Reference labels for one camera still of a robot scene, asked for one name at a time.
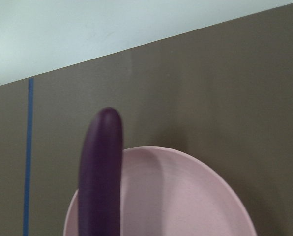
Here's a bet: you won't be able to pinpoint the purple eggplant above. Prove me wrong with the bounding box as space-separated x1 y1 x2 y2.
78 108 123 236

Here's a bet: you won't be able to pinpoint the pink plate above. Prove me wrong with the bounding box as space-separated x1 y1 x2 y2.
63 146 256 236

